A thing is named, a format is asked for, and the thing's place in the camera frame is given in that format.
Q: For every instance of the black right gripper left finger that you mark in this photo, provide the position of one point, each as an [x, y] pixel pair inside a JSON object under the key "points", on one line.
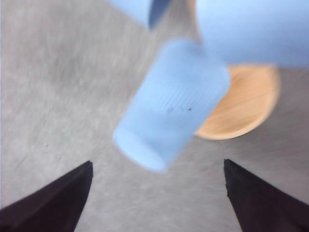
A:
{"points": [[55, 207]]}

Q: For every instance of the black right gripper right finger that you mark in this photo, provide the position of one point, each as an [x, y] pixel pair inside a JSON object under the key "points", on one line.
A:
{"points": [[260, 206]]}

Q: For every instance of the blue ribbed cup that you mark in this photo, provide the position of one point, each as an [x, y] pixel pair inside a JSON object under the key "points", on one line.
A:
{"points": [[147, 12], [273, 32], [176, 103]]}

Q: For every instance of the wooden mug tree stand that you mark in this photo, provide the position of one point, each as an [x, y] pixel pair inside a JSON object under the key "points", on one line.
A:
{"points": [[247, 101]]}

